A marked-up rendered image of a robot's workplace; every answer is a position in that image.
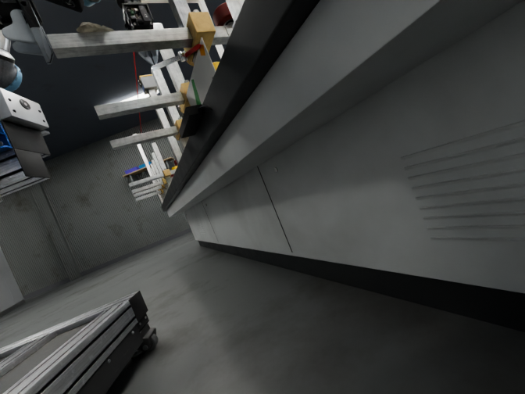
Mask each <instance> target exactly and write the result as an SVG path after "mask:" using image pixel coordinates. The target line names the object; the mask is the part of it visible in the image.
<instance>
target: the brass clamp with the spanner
mask: <svg viewBox="0 0 525 394"><path fill-rule="evenodd" d="M186 27H188V29H189V31H190V33H191V36H192V43H191V47H190V48H184V51H185V52H187V51H189V50H190V49H191V48H193V47H195V46H196V45H197V44H200V41H201V38H203V41H204V42H205V46H206V48H207V50H208V52H209V50H210V48H211V45H212V42H213V39H214V36H215V33H216V29H215V27H214V25H213V22H212V20H211V18H210V15H209V13H208V12H191V13H188V18H187V26H186ZM197 52H198V50H197V51H196V52H194V53H192V54H191V55H189V56H188V58H187V63H188V64H190V65H192V66H194V63H193V58H194V55H195V53H197Z"/></svg>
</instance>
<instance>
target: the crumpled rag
mask: <svg viewBox="0 0 525 394"><path fill-rule="evenodd" d="M103 31H114V30H113V29H112V28H109V27H105V26H101V25H99V24H96V23H90V22H83V23H81V25H80V26H79V27H78V28H77V32H80V33H86V32H103Z"/></svg>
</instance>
